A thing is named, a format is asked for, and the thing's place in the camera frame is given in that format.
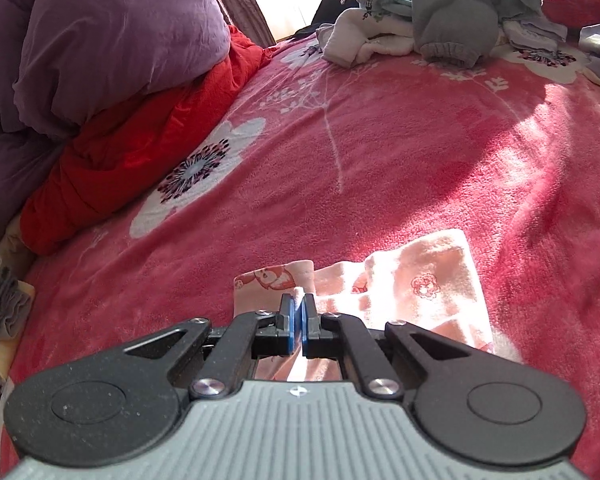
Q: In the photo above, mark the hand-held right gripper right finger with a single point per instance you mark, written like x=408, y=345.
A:
x=308, y=327

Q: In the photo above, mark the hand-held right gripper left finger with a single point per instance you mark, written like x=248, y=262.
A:
x=290, y=327

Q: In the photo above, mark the pink printed garment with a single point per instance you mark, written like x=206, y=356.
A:
x=420, y=285

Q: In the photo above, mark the stack of folded clothes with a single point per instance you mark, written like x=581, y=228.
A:
x=5, y=305

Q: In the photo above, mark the pink floral blanket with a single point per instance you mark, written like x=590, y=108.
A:
x=405, y=160

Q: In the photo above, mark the red quilt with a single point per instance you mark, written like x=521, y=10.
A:
x=130, y=160

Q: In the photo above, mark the black garment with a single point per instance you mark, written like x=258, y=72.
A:
x=325, y=15

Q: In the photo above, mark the beige patterned curtain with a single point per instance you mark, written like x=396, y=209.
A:
x=250, y=5

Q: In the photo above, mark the light blue printed garment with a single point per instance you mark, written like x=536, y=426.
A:
x=385, y=2

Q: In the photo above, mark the purple duvet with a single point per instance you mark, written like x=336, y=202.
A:
x=105, y=35

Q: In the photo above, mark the white striped garment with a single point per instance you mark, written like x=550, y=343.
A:
x=530, y=32

